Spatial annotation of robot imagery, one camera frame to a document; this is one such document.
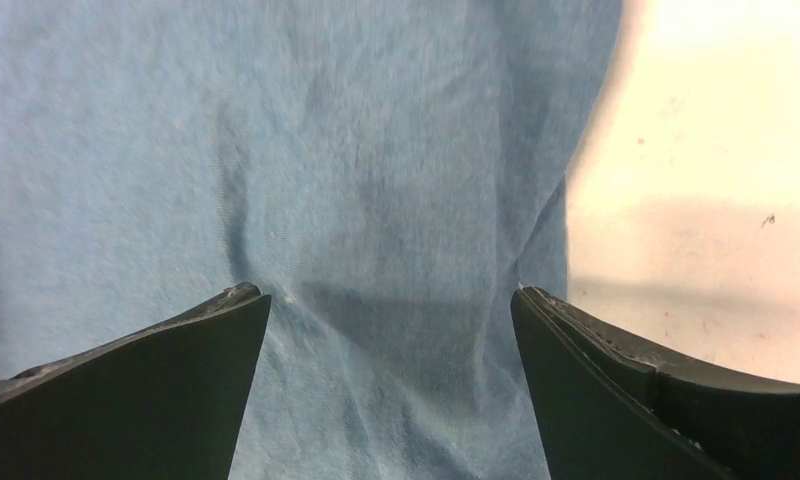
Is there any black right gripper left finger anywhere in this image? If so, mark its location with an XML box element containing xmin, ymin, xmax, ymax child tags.
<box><xmin>0</xmin><ymin>283</ymin><xmax>271</xmax><ymax>480</ymax></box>

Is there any blue pillowcase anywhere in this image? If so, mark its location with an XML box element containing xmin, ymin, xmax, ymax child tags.
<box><xmin>0</xmin><ymin>1</ymin><xmax>622</xmax><ymax>479</ymax></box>

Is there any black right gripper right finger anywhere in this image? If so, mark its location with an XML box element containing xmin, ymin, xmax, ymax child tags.
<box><xmin>511</xmin><ymin>287</ymin><xmax>800</xmax><ymax>480</ymax></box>

